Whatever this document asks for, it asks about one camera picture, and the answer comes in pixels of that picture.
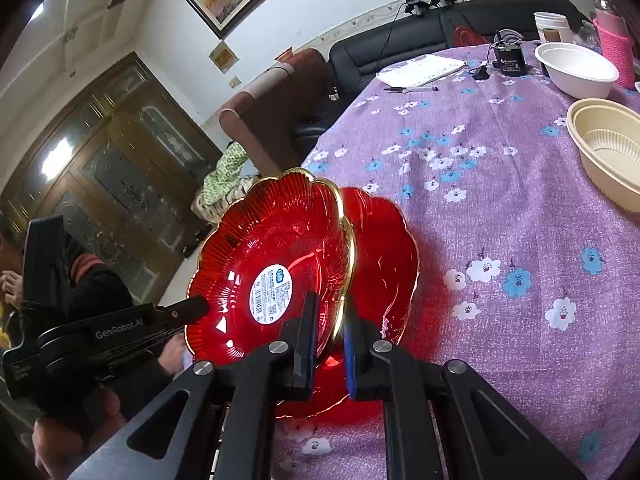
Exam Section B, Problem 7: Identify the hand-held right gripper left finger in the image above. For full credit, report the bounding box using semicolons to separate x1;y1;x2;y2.
67;291;321;480

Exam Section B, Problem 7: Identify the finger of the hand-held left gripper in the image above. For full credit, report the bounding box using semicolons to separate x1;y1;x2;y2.
155;295;210;334

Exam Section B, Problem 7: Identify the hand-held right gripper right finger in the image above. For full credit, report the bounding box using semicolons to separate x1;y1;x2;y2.
342;305;588;480

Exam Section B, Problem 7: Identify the red gold-rimmed plate with label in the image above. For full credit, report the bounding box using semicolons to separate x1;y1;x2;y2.
186;167;357;367

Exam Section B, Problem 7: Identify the person's left hand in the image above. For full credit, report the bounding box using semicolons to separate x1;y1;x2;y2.
32;387;123;480

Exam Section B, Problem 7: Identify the green floral cloth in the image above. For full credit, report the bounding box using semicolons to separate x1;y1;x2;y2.
192;141;262;222

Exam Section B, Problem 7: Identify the wooden glass-door cabinet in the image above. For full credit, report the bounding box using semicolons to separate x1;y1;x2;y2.
0;52;224;306

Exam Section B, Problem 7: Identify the purple floral tablecloth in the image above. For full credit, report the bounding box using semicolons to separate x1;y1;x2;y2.
272;42;640;480

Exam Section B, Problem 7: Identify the brown armchair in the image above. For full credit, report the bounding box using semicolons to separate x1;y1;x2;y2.
219;48;332;177

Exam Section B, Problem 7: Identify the white notebook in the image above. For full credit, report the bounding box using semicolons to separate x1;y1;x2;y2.
376;55;467;87

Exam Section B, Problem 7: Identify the black leather sofa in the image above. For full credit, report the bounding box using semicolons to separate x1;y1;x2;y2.
295;0;593;143

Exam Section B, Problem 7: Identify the beige plastic bowl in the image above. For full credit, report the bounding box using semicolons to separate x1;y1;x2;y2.
566;98;640;212

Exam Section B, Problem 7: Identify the black round device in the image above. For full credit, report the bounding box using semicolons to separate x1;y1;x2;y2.
492;42;529;77

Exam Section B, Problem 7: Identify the red bag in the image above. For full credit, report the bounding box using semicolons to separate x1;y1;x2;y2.
453;25;493;46

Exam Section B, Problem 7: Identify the large white bowl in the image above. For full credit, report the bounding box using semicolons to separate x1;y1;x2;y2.
534;42;621;99

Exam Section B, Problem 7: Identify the white plastic tub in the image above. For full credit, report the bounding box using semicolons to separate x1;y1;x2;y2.
533;12;572;44

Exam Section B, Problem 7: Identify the clear glass cup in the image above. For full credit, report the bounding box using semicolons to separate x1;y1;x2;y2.
574;20;601;51

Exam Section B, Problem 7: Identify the bottle in pink knitted sleeve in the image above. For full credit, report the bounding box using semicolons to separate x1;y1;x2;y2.
591;0;637;90

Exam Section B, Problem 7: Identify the small wall calendar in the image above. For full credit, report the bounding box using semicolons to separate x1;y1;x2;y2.
209;41;237;74

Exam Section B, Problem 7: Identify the black cable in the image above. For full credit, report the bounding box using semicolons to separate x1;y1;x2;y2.
384;5;416;63

